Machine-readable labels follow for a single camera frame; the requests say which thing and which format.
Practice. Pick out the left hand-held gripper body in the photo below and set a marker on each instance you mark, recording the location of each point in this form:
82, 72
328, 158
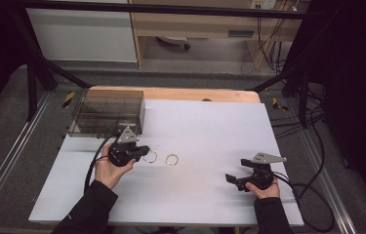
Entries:
123, 152

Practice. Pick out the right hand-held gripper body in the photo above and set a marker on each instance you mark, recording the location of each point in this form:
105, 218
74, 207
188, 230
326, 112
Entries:
262, 172

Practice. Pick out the dark transparent storage box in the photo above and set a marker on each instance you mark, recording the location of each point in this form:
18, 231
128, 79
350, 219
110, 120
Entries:
105, 110

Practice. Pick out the person's right hand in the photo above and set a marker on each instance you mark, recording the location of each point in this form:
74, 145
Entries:
265, 191

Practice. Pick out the person's left hand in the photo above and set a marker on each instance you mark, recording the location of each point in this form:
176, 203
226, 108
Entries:
109, 172

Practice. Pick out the chair castor base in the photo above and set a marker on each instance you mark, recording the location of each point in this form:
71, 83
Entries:
172, 40

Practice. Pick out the white cabinet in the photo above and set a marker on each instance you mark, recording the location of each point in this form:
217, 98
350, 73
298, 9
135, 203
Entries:
83, 35

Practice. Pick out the light wooden desk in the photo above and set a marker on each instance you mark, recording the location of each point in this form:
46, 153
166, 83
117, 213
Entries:
203, 24

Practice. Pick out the white power strip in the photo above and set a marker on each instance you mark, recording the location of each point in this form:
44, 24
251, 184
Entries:
263, 4

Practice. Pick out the aluminium floor rail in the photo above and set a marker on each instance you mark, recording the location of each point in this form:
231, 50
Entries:
330, 182
11, 159

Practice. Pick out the black metal frame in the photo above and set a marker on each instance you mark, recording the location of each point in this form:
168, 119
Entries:
170, 8

